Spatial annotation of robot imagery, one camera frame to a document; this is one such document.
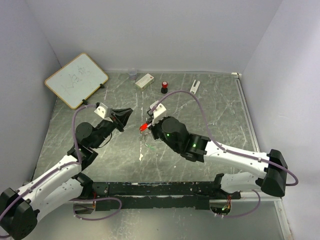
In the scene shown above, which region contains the aluminium frame rail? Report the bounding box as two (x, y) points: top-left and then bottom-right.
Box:
(230, 71), (282, 202)

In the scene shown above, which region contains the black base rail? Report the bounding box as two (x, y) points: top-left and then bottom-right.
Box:
(75, 181), (241, 210)

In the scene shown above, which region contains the white green staples box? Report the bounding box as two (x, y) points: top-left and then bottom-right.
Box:
(135, 73), (155, 91)

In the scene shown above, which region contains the white clip tool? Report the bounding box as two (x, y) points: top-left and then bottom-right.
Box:
(189, 79), (201, 95)

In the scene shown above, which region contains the red black stamp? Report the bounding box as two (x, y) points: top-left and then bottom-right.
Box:
(161, 81), (168, 94)

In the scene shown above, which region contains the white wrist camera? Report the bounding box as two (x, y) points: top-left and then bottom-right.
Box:
(148, 101), (167, 126)
(94, 103), (113, 120)

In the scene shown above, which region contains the clear cup of paperclips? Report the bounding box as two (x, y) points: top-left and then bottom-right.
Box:
(127, 68), (138, 81)

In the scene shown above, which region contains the small whiteboard yellow frame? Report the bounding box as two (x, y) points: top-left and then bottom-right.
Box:
(44, 52), (109, 109)

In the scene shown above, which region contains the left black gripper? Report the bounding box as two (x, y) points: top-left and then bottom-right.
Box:
(91, 107), (133, 148)

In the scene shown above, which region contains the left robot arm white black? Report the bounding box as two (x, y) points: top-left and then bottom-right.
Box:
(0, 104), (133, 240)

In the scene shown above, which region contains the large metal keyring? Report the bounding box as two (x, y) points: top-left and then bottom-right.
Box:
(140, 132), (156, 150)

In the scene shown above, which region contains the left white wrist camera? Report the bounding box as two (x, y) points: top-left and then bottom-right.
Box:
(94, 103), (113, 120)

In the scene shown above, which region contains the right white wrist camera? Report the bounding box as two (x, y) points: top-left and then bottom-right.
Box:
(148, 101), (167, 126)

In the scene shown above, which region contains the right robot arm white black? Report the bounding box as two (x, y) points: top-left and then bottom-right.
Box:
(140, 116), (288, 199)

